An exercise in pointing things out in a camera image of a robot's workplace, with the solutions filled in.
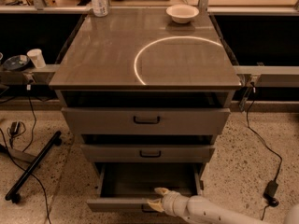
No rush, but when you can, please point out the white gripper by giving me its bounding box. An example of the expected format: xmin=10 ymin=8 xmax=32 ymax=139
xmin=147 ymin=188 xmax=189 ymax=217

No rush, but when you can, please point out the grey bottom drawer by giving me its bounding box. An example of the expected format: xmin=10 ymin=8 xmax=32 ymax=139
xmin=87 ymin=162 xmax=205 ymax=213

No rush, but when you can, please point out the grey drawer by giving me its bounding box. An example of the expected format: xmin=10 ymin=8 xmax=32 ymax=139
xmin=81 ymin=145 xmax=214 ymax=163
xmin=87 ymin=162 xmax=205 ymax=213
xmin=62 ymin=107 xmax=230 ymax=135

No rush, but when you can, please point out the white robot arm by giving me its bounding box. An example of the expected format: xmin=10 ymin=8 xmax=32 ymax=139
xmin=148 ymin=188 xmax=270 ymax=224

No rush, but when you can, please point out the grey middle drawer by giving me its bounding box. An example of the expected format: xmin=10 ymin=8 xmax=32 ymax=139
xmin=81 ymin=145 xmax=214 ymax=163

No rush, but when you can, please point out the grey drawer cabinet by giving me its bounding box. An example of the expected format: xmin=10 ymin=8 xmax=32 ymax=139
xmin=49 ymin=6 xmax=243 ymax=173

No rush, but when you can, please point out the grey top drawer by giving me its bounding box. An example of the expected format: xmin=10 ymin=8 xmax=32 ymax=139
xmin=62 ymin=107 xmax=230 ymax=135

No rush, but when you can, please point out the black power adapter right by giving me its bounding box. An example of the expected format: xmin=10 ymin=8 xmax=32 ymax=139
xmin=263 ymin=180 xmax=278 ymax=207

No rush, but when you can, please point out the black bar with wheels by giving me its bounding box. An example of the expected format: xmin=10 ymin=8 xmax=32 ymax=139
xmin=5 ymin=131 xmax=62 ymax=203

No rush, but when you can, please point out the black adapter left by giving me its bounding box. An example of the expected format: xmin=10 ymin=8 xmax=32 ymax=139
xmin=9 ymin=121 xmax=20 ymax=136

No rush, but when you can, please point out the white bowl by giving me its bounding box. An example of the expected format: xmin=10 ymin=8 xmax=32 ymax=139
xmin=166 ymin=4 xmax=199 ymax=24

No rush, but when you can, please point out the white paper cup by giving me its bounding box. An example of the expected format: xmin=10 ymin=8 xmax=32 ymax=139
xmin=27 ymin=49 xmax=46 ymax=68

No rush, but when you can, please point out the dark blue plate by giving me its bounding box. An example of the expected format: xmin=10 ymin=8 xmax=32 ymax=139
xmin=3 ymin=55 xmax=30 ymax=71

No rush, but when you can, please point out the black cable right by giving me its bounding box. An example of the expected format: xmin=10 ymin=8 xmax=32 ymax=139
xmin=245 ymin=81 xmax=284 ymax=221

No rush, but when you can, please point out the black cable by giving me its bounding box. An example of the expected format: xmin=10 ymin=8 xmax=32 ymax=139
xmin=0 ymin=83 xmax=52 ymax=224
xmin=245 ymin=81 xmax=284 ymax=221

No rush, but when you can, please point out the black cable left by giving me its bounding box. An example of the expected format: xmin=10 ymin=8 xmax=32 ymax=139
xmin=0 ymin=83 xmax=52 ymax=224

